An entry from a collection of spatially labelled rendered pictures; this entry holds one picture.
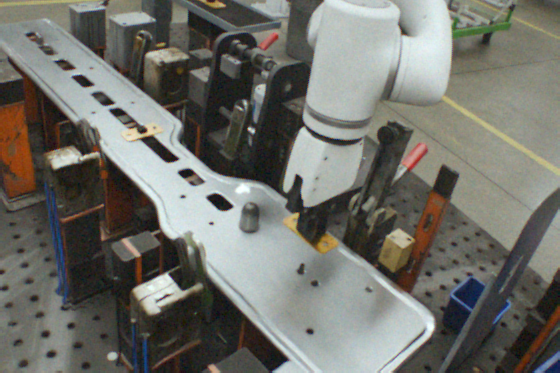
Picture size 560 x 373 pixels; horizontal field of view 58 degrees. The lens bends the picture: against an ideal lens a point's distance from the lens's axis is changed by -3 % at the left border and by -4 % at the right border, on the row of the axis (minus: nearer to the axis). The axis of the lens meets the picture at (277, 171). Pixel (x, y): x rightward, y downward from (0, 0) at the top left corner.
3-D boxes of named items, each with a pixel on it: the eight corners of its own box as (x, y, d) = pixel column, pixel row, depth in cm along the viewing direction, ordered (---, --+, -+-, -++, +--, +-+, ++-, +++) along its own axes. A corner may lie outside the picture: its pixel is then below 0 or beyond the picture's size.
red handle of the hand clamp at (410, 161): (353, 202, 85) (414, 136, 88) (356, 208, 87) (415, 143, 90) (373, 216, 83) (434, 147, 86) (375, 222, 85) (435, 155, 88)
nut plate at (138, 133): (128, 142, 102) (128, 137, 101) (118, 133, 104) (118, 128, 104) (164, 131, 107) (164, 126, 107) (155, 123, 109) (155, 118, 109)
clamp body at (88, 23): (70, 113, 165) (61, 3, 144) (102, 105, 172) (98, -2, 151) (83, 127, 159) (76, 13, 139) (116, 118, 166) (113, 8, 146)
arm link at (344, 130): (339, 83, 69) (335, 103, 70) (291, 97, 63) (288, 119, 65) (389, 111, 64) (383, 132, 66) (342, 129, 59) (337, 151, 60)
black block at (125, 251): (104, 357, 96) (92, 244, 80) (153, 331, 103) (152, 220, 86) (126, 388, 92) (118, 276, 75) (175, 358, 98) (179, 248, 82)
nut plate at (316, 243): (280, 222, 77) (282, 215, 76) (299, 213, 79) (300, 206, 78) (322, 255, 72) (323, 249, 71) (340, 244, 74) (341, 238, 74)
